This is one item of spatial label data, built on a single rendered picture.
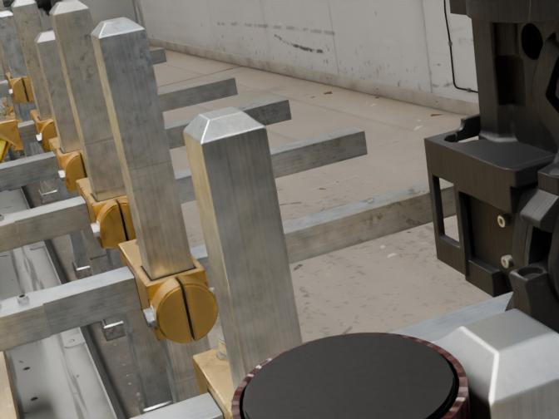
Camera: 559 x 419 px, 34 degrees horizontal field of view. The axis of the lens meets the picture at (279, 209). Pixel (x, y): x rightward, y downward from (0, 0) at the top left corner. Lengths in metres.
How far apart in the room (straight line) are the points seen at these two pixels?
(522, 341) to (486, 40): 0.13
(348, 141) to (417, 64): 4.04
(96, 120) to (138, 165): 0.25
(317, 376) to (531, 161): 0.12
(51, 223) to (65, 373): 0.45
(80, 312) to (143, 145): 0.16
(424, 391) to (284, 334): 0.27
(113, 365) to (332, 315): 1.66
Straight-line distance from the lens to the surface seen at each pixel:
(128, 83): 0.69
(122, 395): 1.15
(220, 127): 0.45
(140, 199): 0.71
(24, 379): 1.44
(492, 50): 0.34
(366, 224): 0.83
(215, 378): 0.57
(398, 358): 0.24
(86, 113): 0.95
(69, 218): 1.01
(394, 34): 5.24
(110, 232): 0.95
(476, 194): 0.34
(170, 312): 0.72
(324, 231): 0.82
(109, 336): 1.29
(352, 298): 2.92
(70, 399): 1.35
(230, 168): 0.46
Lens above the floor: 1.24
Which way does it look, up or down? 19 degrees down
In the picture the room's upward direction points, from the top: 10 degrees counter-clockwise
